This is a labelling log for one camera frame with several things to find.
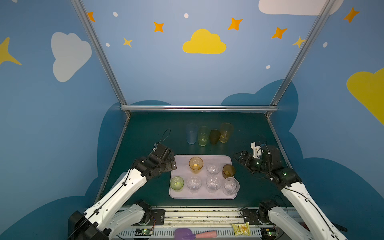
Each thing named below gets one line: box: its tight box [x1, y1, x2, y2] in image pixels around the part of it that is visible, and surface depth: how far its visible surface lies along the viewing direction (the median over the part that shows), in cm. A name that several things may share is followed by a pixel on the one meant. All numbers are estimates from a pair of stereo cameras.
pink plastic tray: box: [169, 154, 237, 200], surface depth 86 cm
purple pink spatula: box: [174, 228, 218, 240], surface depth 71 cm
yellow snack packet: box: [231, 222, 251, 237], surface depth 72 cm
